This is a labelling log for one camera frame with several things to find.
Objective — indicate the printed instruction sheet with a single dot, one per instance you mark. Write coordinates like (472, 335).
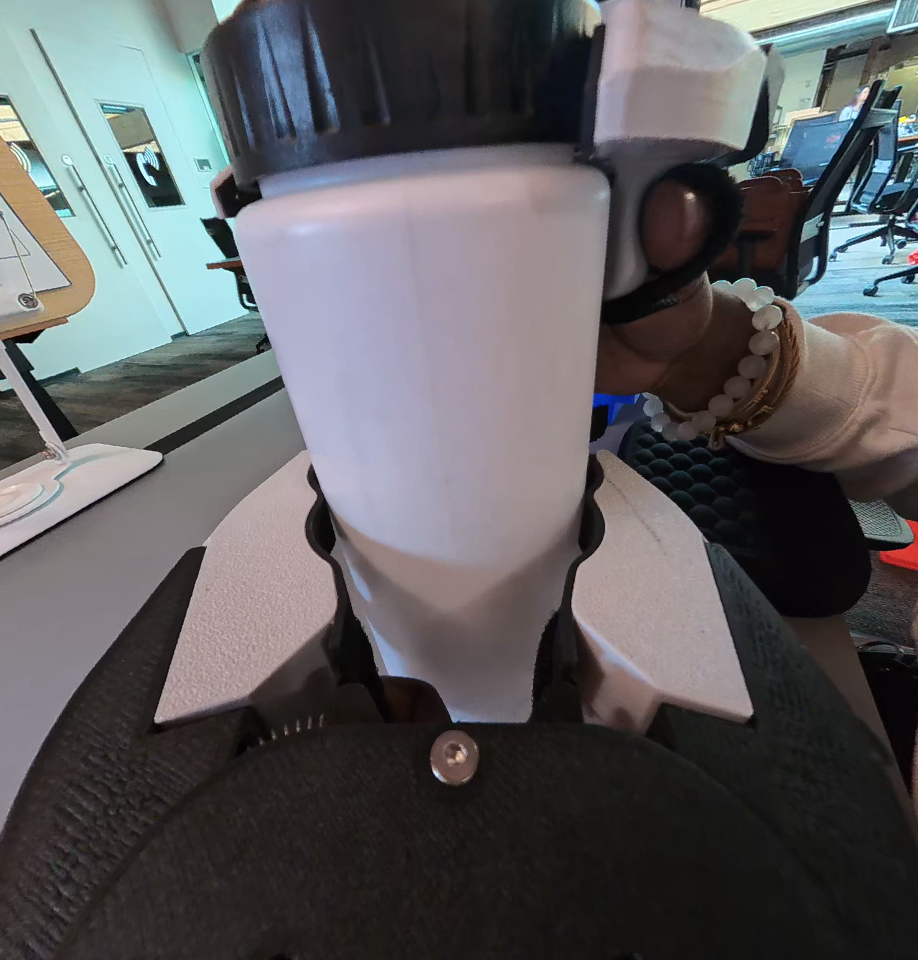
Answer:
(8, 247)

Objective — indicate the person's right forearm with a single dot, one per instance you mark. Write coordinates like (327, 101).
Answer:
(864, 405)

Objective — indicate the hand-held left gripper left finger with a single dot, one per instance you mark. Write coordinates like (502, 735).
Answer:
(256, 585)

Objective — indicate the black computer monitor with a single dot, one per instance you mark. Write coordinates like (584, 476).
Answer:
(819, 146)

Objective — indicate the orange plastic object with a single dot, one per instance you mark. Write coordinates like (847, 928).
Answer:
(913, 551)

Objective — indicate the white door with window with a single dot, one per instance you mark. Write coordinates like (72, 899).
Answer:
(166, 262)
(31, 157)

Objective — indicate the instruction sign on white stand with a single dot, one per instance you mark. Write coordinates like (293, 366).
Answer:
(68, 247)

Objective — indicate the white plastic bottle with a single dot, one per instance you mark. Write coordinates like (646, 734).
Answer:
(429, 337)

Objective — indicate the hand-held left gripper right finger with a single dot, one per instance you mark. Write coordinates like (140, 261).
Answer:
(654, 600)

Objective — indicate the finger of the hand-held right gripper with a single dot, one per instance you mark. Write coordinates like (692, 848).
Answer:
(224, 193)
(676, 75)

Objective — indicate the black ribbed bottle lid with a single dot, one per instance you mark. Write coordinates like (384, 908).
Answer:
(399, 75)

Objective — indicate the person's right hand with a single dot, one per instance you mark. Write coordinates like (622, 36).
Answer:
(676, 352)

